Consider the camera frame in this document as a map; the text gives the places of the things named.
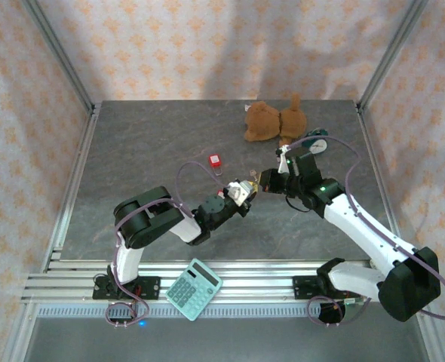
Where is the teal calculator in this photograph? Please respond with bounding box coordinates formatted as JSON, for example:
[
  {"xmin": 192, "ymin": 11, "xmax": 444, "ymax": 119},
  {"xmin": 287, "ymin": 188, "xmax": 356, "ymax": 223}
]
[{"xmin": 164, "ymin": 257, "xmax": 224, "ymax": 322}]

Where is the brown teddy bear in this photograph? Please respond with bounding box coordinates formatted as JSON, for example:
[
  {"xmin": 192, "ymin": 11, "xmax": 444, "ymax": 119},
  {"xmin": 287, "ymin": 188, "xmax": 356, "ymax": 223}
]
[{"xmin": 244, "ymin": 93, "xmax": 308, "ymax": 149}]

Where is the aluminium side rail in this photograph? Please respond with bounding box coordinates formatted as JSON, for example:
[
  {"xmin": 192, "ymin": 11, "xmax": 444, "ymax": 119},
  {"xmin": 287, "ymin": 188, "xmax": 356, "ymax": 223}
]
[
  {"xmin": 41, "ymin": 101, "xmax": 102, "ymax": 272},
  {"xmin": 356, "ymin": 101, "xmax": 401, "ymax": 242}
]

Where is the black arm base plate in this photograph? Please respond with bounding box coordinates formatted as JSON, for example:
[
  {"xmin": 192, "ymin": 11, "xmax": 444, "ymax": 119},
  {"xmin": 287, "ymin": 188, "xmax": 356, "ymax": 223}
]
[
  {"xmin": 93, "ymin": 275, "xmax": 160, "ymax": 302},
  {"xmin": 292, "ymin": 275, "xmax": 324, "ymax": 301}
]

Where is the aluminium frame post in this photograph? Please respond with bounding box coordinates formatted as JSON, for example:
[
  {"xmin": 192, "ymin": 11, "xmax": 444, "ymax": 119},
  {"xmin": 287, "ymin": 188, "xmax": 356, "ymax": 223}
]
[
  {"xmin": 20, "ymin": 0, "xmax": 97, "ymax": 114},
  {"xmin": 357, "ymin": 0, "xmax": 429, "ymax": 112}
]

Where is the grey slotted cable duct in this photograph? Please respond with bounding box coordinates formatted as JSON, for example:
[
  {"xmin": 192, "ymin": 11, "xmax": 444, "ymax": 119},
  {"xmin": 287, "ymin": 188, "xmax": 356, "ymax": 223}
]
[{"xmin": 37, "ymin": 305, "xmax": 422, "ymax": 320}]

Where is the red padlock with white label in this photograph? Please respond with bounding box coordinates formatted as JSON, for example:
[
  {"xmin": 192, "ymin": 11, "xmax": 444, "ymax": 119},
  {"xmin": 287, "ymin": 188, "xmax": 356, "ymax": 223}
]
[{"xmin": 207, "ymin": 153, "xmax": 224, "ymax": 177}]

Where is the teal alarm clock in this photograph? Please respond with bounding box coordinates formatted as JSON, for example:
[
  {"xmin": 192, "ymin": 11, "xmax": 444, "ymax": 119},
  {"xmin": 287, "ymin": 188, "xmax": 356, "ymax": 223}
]
[{"xmin": 305, "ymin": 127, "xmax": 328, "ymax": 155}]

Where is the aluminium mounting rail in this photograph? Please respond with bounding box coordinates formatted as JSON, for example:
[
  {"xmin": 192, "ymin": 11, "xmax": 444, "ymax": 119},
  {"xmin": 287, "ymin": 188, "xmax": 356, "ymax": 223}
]
[{"xmin": 20, "ymin": 259, "xmax": 434, "ymax": 305}]

